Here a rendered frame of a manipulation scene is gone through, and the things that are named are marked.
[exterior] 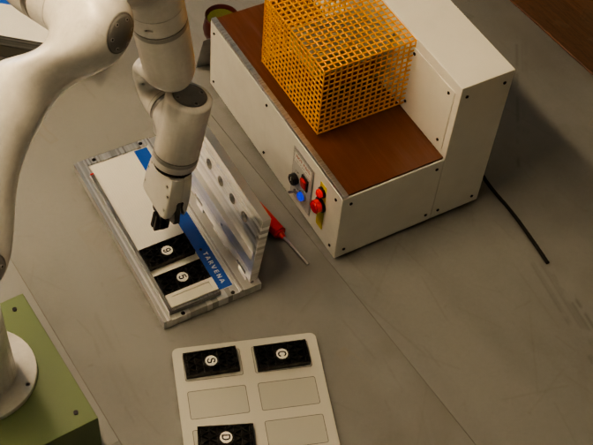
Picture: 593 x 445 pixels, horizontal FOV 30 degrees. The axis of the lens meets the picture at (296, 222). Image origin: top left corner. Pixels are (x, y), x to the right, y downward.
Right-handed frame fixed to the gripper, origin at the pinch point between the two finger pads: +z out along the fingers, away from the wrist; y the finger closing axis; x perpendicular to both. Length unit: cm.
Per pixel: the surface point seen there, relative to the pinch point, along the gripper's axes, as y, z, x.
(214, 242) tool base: 5.1, 4.4, 10.2
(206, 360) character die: 28.6, 7.3, -3.1
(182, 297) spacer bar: 14.6, 6.0, -1.4
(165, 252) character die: 3.7, 5.5, 0.2
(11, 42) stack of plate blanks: -64, 6, -6
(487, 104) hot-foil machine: 18, -34, 53
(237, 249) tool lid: 12.0, -0.8, 10.5
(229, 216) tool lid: 5.9, -3.4, 11.4
